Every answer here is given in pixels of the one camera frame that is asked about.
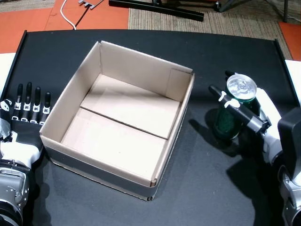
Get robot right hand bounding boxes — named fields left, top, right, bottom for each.
left=208, top=70, right=284, bottom=165

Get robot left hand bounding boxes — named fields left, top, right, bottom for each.
left=0, top=81, right=53, bottom=169

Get green drink can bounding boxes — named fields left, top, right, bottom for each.
left=215, top=74, right=258, bottom=141

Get open cardboard box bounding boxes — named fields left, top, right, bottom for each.
left=39, top=40, right=195, bottom=202

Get small orange floor mat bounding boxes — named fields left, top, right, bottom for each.
left=278, top=21, right=301, bottom=61

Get black table mat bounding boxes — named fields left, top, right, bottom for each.
left=0, top=29, right=301, bottom=226

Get beige woven rug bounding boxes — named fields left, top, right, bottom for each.
left=0, top=0, right=293, bottom=59

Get black stand legs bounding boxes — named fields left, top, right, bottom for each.
left=218, top=0, right=289, bottom=24

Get large orange floor mat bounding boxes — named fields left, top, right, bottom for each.
left=0, top=0, right=130, bottom=54

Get black metal beam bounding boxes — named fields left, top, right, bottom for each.
left=108, top=0, right=205, bottom=23

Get white floor cable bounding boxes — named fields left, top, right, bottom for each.
left=60, top=0, right=77, bottom=31

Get thin black floor cable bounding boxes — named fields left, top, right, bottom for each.
left=74, top=8, right=92, bottom=27

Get grey metal bracket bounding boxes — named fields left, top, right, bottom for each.
left=79, top=0, right=104, bottom=10

